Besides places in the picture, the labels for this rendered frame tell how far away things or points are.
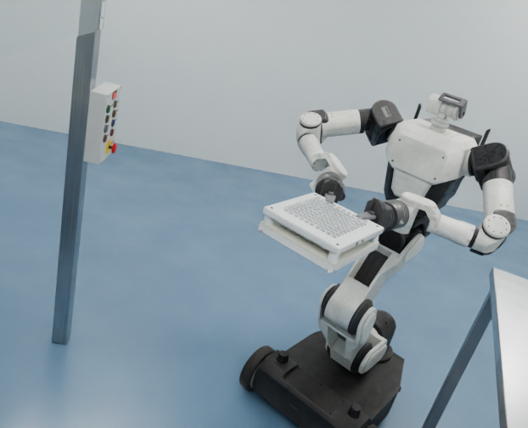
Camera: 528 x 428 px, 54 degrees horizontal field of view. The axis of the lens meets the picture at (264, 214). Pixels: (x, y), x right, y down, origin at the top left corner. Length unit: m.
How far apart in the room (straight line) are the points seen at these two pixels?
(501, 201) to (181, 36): 3.24
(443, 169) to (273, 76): 2.89
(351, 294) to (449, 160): 0.57
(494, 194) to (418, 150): 0.29
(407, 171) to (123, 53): 3.10
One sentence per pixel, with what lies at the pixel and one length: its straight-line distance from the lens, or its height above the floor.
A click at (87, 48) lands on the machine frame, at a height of 1.24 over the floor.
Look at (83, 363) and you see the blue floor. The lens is 2.34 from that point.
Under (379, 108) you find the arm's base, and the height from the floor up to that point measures 1.25.
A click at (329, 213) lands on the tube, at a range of 1.43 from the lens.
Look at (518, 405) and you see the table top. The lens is 1.38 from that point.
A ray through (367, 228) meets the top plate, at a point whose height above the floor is 1.04.
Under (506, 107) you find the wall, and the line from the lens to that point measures 5.29.
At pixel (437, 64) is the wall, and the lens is 4.89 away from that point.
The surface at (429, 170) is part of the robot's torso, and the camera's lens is 1.85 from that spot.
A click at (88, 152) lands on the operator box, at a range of 1.96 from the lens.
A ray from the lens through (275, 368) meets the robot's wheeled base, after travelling 2.17.
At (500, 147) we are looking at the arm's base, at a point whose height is 1.27.
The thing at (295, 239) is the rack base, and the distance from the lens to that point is 1.35.
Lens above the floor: 1.59
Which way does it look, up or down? 24 degrees down
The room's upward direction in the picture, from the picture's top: 15 degrees clockwise
